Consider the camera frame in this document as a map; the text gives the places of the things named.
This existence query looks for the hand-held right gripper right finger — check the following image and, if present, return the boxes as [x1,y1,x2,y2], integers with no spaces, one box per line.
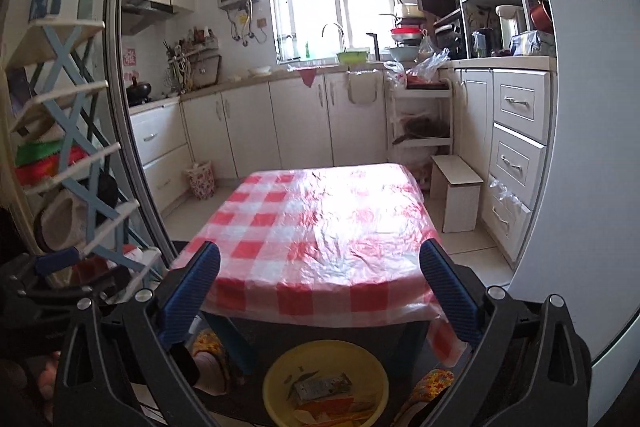
[419,238,593,427]

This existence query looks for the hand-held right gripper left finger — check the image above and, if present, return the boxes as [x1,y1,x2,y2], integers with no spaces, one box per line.
[52,241,223,427]

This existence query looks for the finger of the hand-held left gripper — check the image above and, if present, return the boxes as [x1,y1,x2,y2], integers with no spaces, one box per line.
[17,264,133,305]
[34,248,82,276]

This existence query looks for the yellow plastic bucket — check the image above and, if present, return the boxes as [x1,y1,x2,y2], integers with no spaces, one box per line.
[262,341,390,427]

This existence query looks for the blue white milk carton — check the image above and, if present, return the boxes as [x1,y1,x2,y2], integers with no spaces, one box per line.
[292,373,353,405]

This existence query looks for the person's left hand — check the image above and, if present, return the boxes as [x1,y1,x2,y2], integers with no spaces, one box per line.
[30,350,66,424]

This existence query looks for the red white shoe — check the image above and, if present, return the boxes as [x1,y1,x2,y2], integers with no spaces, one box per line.
[75,244,162,289]

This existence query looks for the white fuzzy slipper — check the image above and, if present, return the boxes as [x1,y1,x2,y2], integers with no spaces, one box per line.
[34,189,93,254]

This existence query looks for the black shoe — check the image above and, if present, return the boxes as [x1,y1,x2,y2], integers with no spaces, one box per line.
[97,169,121,208]

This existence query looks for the white wooden stool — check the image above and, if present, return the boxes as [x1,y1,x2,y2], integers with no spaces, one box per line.
[431,155,485,234]

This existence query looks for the green red slippers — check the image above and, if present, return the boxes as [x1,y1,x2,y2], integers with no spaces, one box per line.
[15,139,86,182]

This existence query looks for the floral waste bin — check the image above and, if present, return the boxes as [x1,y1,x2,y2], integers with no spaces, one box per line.
[186,161,216,201]

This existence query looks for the red checked plastic tablecloth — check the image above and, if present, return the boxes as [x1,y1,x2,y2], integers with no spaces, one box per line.
[170,163,471,368]

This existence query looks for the dark frying pan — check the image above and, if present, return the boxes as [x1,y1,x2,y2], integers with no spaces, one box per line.
[391,116,449,145]

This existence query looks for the white drawer cabinet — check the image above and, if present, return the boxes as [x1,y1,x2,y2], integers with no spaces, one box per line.
[452,57,558,268]

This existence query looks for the white storage cart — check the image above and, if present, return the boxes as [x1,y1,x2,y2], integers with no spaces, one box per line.
[387,79,453,158]

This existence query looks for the black wok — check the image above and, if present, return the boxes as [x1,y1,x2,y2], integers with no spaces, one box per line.
[125,77,153,105]

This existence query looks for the white blue shoe rack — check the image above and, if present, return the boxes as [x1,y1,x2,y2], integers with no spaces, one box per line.
[0,19,162,303]

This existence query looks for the white base cabinets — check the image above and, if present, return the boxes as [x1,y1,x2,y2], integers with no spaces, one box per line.
[129,64,391,212]

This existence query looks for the white refrigerator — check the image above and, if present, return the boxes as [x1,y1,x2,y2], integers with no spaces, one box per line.
[510,0,640,363]

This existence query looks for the utensil rack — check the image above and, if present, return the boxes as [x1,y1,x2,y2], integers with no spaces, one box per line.
[162,27,222,90]

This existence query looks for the clear plastic bags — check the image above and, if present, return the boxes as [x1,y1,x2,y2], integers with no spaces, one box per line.
[384,48,451,88]

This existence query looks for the black toaster oven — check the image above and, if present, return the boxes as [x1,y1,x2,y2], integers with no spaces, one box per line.
[434,21,466,60]

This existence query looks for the stack of bowls and basins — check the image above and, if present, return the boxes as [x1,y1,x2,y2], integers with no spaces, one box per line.
[379,0,428,62]

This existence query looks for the silver foil bag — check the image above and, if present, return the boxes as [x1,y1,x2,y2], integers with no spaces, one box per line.
[509,31,555,56]

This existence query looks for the range hood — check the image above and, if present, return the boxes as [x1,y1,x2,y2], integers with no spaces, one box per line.
[121,0,173,35]

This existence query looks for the white electric kettle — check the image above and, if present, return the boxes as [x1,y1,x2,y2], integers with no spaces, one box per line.
[495,4,528,52]

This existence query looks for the red pot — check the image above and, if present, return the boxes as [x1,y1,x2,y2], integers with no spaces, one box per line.
[529,0,553,32]

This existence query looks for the chrome kitchen faucet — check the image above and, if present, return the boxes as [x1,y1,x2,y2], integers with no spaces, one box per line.
[321,23,346,52]

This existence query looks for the plastic bag on drawer handle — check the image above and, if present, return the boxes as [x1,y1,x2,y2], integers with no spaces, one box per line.
[489,177,531,215]

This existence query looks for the grey sliding door frame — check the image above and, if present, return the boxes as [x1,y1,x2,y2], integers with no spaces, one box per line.
[102,0,182,259]

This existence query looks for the white bag holder frame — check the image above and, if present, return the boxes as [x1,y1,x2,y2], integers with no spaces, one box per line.
[345,68,378,106]

